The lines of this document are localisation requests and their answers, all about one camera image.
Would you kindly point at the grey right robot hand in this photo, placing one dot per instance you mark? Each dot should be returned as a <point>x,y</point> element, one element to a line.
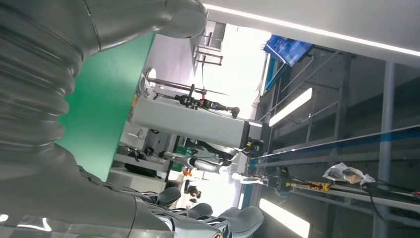
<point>65,203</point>

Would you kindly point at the chrome stanchion stand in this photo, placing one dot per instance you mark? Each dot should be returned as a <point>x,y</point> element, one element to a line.
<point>151,77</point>

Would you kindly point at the white robot stand machine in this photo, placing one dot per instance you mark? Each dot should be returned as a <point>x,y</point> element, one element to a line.
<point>197,123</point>

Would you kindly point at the rectangular ceiling light panel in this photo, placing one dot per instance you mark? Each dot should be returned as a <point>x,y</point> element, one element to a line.
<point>285,218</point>
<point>292,106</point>

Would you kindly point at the blue monitor screen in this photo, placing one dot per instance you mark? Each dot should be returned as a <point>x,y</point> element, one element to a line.
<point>288,49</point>

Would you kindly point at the clear plastic bag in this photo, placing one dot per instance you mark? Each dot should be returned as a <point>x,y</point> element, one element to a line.
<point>347,174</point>

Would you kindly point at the long LED light strip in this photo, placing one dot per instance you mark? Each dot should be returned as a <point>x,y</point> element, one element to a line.
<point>311,30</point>

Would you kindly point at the black yellow gantry rail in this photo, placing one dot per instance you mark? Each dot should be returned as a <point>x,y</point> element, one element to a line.
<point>361,193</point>

